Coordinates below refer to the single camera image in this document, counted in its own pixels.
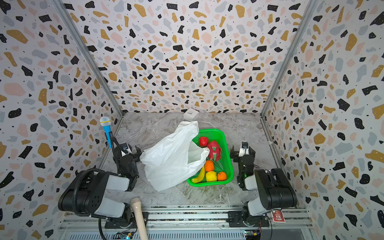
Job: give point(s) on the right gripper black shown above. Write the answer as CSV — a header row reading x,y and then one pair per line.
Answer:
x,y
243,157

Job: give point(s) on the small orange tangerine toy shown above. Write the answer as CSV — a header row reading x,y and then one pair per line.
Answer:
x,y
222,176

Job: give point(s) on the pink dragon fruit toy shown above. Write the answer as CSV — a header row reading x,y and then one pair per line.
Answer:
x,y
215,151

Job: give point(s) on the orange fruit toy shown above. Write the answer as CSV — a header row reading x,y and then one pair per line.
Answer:
x,y
209,166

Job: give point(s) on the yellow lemon toy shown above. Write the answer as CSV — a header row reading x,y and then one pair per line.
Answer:
x,y
211,176

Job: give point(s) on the yellow banana toy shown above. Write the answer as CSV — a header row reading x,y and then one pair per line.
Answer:
x,y
200,176

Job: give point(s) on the white plastic bag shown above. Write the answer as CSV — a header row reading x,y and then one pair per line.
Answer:
x,y
175,158

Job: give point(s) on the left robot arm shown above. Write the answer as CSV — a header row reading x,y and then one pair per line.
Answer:
x,y
85,196

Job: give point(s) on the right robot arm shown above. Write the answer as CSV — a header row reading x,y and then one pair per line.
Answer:
x,y
274,191

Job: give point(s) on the green plastic basket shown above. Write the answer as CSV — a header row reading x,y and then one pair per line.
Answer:
x,y
224,164

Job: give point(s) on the blue toy microphone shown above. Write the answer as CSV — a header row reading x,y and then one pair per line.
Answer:
x,y
106,124

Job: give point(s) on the red card tag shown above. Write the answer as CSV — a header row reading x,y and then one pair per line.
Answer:
x,y
278,216

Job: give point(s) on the white small box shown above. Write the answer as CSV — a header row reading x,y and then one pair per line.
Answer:
x,y
191,115

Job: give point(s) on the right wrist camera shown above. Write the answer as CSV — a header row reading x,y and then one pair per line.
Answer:
x,y
244,149

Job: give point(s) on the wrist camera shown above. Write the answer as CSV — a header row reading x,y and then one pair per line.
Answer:
x,y
244,149
126,149

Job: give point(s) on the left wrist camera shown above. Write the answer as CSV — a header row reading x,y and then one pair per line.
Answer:
x,y
126,149

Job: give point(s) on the beige wooden handle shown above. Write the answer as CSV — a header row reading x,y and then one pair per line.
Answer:
x,y
136,205

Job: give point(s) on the metal base rail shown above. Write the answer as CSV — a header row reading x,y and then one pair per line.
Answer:
x,y
210,223

